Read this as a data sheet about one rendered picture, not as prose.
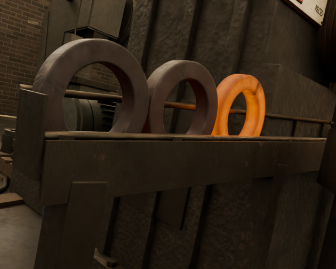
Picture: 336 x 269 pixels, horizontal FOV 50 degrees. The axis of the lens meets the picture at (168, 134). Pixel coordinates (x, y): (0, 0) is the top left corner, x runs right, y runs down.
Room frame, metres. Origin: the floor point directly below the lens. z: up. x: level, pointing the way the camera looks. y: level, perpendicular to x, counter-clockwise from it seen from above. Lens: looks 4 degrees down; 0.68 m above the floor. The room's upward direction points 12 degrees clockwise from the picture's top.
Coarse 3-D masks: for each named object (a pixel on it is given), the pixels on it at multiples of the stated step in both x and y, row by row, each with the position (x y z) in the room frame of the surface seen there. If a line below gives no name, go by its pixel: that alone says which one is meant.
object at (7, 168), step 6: (6, 132) 2.60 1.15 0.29; (12, 132) 2.59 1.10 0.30; (6, 138) 2.58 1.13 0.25; (12, 138) 2.58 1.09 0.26; (6, 144) 2.59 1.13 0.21; (12, 144) 2.60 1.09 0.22; (0, 150) 2.63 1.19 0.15; (6, 150) 2.59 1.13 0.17; (12, 150) 2.60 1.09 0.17; (0, 156) 2.51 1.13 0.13; (6, 156) 2.54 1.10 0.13; (12, 156) 2.43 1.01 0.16; (0, 162) 2.56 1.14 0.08; (6, 162) 2.37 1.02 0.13; (0, 168) 2.54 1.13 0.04; (6, 168) 2.46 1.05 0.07; (6, 174) 2.44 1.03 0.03
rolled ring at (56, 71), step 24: (72, 48) 0.47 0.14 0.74; (96, 48) 0.50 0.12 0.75; (120, 48) 0.53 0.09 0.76; (48, 72) 0.46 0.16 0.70; (72, 72) 0.48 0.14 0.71; (120, 72) 0.54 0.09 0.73; (144, 96) 0.57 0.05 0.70; (48, 120) 0.46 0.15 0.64; (120, 120) 0.57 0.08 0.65; (144, 120) 0.58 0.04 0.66
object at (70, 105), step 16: (64, 112) 1.91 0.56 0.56; (80, 112) 1.84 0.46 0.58; (96, 112) 1.91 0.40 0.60; (112, 112) 1.97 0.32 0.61; (80, 128) 1.82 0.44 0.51; (96, 128) 1.89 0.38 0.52; (16, 176) 2.11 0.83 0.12; (16, 192) 2.09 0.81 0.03; (32, 192) 1.95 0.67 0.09; (32, 208) 1.94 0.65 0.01
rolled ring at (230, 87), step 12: (228, 84) 0.73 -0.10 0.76; (240, 84) 0.75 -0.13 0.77; (252, 84) 0.78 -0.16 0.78; (228, 96) 0.73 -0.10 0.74; (252, 96) 0.81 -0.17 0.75; (264, 96) 0.83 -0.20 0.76; (228, 108) 0.73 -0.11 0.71; (252, 108) 0.83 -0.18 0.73; (264, 108) 0.84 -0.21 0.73; (216, 120) 0.72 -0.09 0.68; (252, 120) 0.83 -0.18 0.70; (216, 132) 0.72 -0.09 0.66; (252, 132) 0.82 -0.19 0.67
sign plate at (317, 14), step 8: (288, 0) 1.06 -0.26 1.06; (296, 0) 1.08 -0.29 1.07; (304, 0) 1.11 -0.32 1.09; (312, 0) 1.15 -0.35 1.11; (320, 0) 1.19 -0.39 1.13; (296, 8) 1.11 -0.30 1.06; (304, 8) 1.12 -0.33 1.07; (312, 8) 1.16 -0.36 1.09; (320, 8) 1.19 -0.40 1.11; (304, 16) 1.16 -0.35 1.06; (312, 16) 1.17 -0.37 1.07; (320, 16) 1.21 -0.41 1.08; (320, 24) 1.21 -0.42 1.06
